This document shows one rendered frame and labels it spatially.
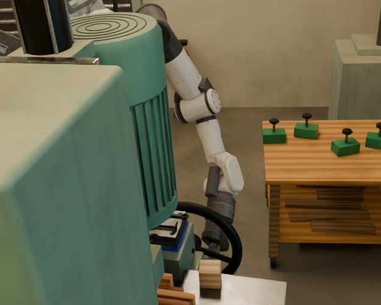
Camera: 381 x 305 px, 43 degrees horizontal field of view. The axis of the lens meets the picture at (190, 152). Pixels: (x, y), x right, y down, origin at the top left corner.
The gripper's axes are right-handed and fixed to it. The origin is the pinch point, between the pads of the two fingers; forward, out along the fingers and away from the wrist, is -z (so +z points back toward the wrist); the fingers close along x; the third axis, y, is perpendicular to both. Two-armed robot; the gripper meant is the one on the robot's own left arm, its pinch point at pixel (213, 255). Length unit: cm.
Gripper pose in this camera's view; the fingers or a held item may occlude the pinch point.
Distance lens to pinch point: 143.5
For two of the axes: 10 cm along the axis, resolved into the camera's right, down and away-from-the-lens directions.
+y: 9.1, -0.4, -4.1
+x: -3.7, -5.0, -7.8
